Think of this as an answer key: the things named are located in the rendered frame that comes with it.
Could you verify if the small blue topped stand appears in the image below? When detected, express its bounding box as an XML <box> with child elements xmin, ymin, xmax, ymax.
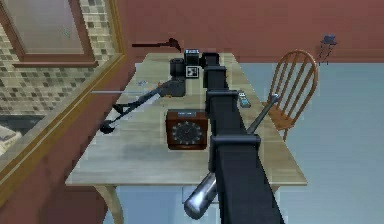
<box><xmin>315</xmin><ymin>32</ymin><xmax>339</xmax><ymax>67</ymax></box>

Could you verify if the pale wooden table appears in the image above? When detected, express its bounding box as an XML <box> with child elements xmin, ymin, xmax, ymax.
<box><xmin>64</xmin><ymin>52</ymin><xmax>308</xmax><ymax>224</ymax></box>

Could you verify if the gold wooden framed window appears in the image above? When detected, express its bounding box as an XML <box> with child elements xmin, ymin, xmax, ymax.
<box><xmin>0</xmin><ymin>0</ymin><xmax>129</xmax><ymax>203</ymax></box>

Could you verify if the silver baseball bat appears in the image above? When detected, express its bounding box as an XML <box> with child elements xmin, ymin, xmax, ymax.
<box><xmin>183</xmin><ymin>93</ymin><xmax>281</xmax><ymax>221</ymax></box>

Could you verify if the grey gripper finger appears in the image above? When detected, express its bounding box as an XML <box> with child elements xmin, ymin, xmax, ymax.
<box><xmin>112</xmin><ymin>85</ymin><xmax>164</xmax><ymax>116</ymax></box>
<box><xmin>99</xmin><ymin>92</ymin><xmax>162</xmax><ymax>135</ymax></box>

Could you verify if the grey remote control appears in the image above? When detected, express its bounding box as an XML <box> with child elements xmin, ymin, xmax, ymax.
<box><xmin>236</xmin><ymin>90</ymin><xmax>252</xmax><ymax>109</ymax></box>

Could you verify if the brown wooden spindle chair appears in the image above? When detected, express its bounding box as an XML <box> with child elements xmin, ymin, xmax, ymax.
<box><xmin>262</xmin><ymin>49</ymin><xmax>320</xmax><ymax>142</ymax></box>

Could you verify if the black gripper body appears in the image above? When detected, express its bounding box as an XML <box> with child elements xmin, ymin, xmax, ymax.
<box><xmin>159</xmin><ymin>57</ymin><xmax>187</xmax><ymax>99</ymax></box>

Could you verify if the brown framed window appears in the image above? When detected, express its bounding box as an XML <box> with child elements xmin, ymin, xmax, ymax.
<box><xmin>0</xmin><ymin>0</ymin><xmax>100</xmax><ymax>69</ymax></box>

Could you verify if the brown square alarm clock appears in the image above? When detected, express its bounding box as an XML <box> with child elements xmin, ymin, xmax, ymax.
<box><xmin>165</xmin><ymin>109</ymin><xmax>210</xmax><ymax>151</ymax></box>

